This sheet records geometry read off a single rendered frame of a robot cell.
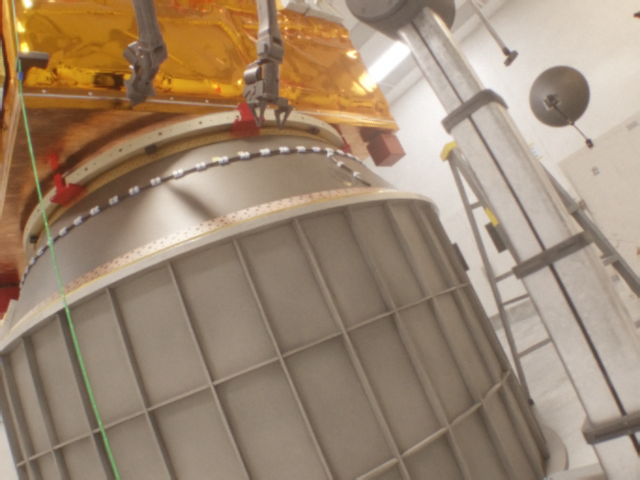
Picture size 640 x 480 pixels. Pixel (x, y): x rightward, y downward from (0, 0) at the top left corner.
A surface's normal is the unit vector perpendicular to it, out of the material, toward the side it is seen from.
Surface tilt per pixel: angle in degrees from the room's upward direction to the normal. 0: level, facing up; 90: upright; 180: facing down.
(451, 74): 90
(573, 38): 90
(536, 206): 90
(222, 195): 62
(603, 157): 90
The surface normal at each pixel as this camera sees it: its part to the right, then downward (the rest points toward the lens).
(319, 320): 0.31, -0.40
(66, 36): 0.57, -0.26
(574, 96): -0.70, 0.10
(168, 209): -0.15, -0.68
